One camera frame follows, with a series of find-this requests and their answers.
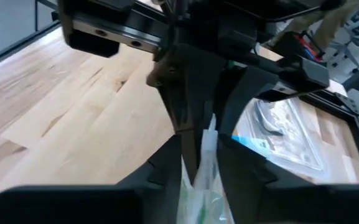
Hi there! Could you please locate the clear plastic zip bag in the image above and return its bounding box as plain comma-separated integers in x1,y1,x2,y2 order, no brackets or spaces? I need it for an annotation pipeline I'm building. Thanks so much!
175,113,236,224

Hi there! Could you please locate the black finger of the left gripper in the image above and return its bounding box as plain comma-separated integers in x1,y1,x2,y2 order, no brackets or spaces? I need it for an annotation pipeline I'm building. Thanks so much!
146,42,227,185
217,65,280,138

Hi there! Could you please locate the blue white pill organizer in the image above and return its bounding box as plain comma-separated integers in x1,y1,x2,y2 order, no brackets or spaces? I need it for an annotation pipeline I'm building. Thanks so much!
231,135,272,156

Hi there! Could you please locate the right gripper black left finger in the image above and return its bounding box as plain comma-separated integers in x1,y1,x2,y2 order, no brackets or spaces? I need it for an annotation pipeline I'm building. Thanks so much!
0,134,184,224

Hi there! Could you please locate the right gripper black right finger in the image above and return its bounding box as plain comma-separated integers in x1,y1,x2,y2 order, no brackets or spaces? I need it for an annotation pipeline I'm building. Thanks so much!
216,134,359,224

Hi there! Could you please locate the black and red crate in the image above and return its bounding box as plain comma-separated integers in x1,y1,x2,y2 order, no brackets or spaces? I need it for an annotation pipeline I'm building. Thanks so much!
271,30,325,63

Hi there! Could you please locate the person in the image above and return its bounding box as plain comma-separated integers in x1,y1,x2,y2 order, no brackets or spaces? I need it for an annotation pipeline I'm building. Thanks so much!
266,0,359,52

